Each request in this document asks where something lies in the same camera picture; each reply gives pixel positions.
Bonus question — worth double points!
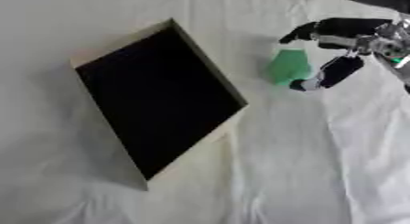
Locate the cardboard box with black inside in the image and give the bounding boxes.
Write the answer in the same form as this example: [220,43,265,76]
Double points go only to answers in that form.
[69,17,250,182]

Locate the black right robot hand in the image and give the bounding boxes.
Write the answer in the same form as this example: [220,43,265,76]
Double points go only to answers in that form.
[276,17,396,92]

